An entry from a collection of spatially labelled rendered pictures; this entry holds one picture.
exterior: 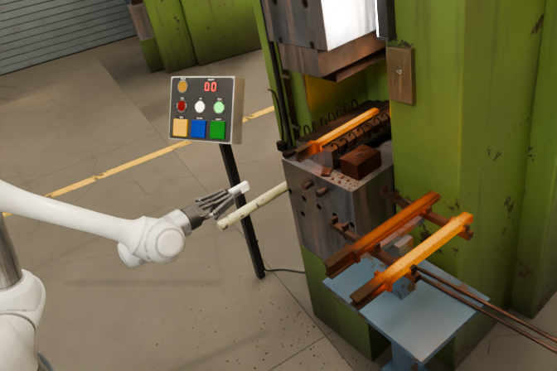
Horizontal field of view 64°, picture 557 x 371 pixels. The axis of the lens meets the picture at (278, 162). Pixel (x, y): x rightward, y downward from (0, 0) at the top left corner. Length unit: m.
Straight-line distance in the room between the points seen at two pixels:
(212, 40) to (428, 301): 5.38
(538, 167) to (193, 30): 5.12
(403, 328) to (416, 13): 0.87
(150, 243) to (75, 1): 8.30
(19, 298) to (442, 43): 1.50
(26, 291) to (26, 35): 7.83
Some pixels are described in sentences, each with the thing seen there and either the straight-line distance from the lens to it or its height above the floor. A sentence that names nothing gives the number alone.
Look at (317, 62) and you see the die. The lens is 1.46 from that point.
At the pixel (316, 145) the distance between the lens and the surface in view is 1.61.
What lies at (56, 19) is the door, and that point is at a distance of 9.30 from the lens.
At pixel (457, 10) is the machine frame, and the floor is 1.47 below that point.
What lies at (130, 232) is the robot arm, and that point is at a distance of 1.20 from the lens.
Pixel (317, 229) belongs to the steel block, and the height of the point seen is 0.63.
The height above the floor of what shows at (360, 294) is 0.97.
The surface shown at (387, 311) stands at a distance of 1.42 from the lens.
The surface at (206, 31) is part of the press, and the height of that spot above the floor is 0.43.
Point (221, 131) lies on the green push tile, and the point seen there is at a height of 1.01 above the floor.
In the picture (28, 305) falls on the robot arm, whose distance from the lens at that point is 1.74.
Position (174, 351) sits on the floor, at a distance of 2.43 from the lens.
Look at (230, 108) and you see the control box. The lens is 1.86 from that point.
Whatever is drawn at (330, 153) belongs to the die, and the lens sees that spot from 1.60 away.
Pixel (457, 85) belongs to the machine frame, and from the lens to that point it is 1.33.
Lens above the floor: 1.79
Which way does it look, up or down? 30 degrees down
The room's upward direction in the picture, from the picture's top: 12 degrees counter-clockwise
